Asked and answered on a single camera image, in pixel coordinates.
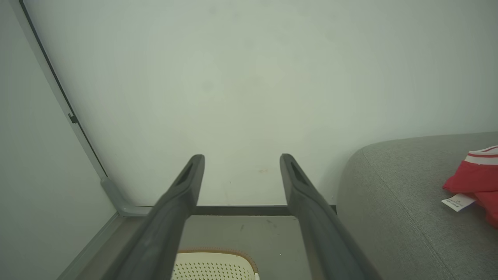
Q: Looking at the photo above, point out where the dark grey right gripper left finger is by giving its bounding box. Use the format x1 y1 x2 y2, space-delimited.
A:
102 154 206 280

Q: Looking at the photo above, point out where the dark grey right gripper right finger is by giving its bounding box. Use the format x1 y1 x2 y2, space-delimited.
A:
279 154 384 280

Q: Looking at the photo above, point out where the red and white garment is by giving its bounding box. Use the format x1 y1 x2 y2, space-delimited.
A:
441 145 498 229

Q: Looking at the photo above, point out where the grey fabric sofa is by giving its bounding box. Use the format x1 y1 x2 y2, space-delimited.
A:
336 131 498 280

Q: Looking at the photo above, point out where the white perforated laundry basket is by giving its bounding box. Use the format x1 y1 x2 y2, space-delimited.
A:
171 249 261 280

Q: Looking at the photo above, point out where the dark wall baseboard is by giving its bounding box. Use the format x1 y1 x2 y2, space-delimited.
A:
136 205 337 217

